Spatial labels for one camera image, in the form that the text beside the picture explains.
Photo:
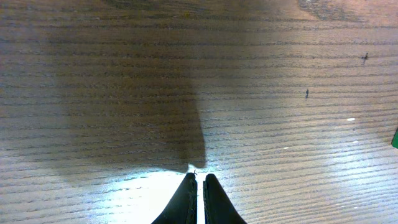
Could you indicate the green Z white block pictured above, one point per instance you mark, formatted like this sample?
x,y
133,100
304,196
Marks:
x,y
394,141

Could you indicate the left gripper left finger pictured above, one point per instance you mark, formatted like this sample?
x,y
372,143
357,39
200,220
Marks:
x,y
182,207

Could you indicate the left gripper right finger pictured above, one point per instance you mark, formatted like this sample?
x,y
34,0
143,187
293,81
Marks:
x,y
217,205

